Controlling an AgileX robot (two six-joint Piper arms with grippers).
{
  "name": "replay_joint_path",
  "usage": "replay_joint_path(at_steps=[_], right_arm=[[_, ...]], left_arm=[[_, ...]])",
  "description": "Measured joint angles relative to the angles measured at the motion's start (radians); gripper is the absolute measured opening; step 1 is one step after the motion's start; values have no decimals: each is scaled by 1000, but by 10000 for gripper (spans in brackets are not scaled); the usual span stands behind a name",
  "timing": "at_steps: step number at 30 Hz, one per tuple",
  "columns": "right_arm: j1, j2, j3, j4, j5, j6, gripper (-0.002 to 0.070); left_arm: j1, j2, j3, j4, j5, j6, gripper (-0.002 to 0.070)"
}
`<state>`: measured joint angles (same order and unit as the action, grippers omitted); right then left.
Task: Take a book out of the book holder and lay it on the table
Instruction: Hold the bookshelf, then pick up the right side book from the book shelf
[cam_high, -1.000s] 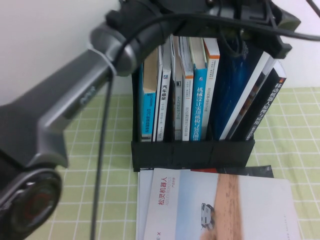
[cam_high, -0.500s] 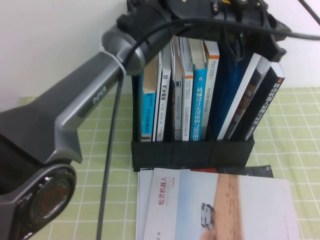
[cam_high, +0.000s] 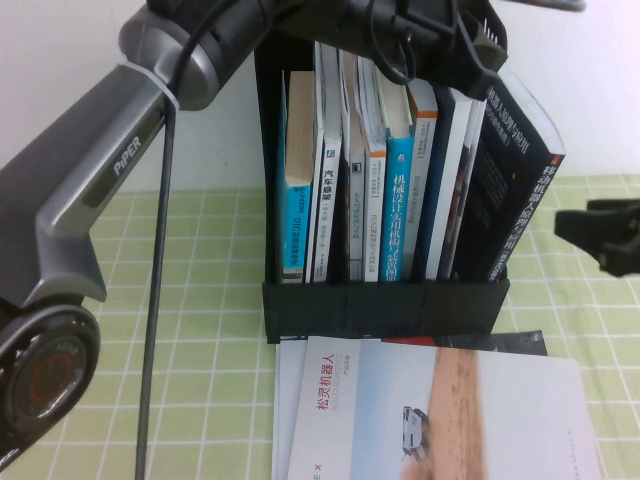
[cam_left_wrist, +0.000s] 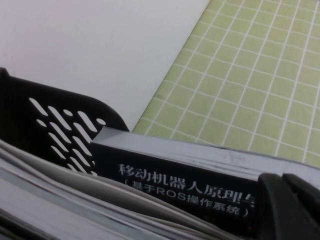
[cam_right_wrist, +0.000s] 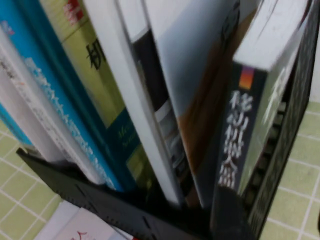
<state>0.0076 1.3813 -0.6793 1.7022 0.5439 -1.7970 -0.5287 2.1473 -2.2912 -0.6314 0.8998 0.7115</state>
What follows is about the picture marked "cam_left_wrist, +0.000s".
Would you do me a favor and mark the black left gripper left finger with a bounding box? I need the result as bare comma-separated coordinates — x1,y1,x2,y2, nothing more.
249,172,320,240

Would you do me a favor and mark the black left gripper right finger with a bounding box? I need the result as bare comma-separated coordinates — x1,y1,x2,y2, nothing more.
283,173,320,236

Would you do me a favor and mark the dark mobile robot textbook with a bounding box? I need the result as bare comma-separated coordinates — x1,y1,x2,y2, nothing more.
89,126,320,225

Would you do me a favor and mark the grey-edged thick book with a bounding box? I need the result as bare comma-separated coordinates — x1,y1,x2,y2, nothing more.
0,166,181,240

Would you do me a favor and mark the black perforated book holder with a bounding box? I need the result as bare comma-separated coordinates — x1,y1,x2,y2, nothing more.
0,66,131,177

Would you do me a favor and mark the green checkered tablecloth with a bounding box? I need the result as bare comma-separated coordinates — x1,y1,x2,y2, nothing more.
131,0,320,164

